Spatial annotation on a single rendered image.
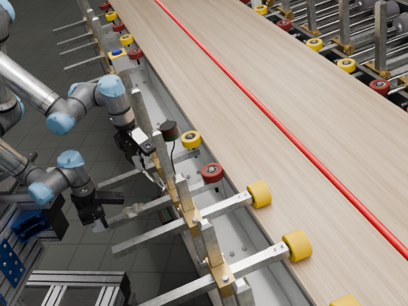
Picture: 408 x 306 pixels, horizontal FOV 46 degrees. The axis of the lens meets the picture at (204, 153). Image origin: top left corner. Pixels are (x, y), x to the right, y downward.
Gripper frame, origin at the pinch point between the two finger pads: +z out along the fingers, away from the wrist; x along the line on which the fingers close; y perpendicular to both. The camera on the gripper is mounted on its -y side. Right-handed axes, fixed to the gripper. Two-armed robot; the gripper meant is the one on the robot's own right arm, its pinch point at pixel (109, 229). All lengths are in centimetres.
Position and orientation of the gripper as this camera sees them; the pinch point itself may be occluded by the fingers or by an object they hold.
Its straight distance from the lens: 180.5
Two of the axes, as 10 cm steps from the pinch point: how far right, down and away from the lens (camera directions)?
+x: 3.4, 5.1, -7.9
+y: -9.2, 3.6, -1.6
